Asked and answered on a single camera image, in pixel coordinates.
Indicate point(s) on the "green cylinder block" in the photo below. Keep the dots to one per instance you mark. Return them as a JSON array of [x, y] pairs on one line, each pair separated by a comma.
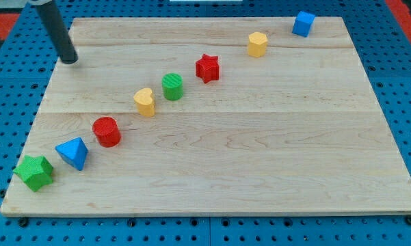
[[172, 85]]

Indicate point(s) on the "light wooden board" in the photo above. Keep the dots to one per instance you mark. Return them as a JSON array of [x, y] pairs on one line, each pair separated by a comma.
[[296, 132]]

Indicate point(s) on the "blue cube block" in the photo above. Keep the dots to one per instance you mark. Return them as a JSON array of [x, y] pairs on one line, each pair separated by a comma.
[[303, 23]]

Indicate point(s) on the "red star block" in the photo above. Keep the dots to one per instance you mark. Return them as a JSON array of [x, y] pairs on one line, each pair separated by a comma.
[[207, 68]]

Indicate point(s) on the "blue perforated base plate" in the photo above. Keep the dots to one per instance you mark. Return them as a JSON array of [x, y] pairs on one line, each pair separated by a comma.
[[381, 31]]

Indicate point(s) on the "blue triangle block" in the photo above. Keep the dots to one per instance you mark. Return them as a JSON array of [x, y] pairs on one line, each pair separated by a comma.
[[73, 152]]

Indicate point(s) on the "green star block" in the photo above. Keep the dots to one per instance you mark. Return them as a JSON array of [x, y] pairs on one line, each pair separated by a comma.
[[35, 172]]

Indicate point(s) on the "red cylinder block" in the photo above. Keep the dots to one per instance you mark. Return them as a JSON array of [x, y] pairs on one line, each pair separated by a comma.
[[107, 132]]

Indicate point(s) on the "yellow hexagon block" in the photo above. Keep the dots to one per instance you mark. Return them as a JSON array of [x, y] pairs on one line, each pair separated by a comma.
[[257, 44]]

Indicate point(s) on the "yellow heart block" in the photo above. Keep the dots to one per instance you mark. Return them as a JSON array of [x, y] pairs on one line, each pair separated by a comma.
[[145, 102]]

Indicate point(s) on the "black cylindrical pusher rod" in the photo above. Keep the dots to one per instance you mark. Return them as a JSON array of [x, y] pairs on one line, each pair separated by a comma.
[[52, 20]]

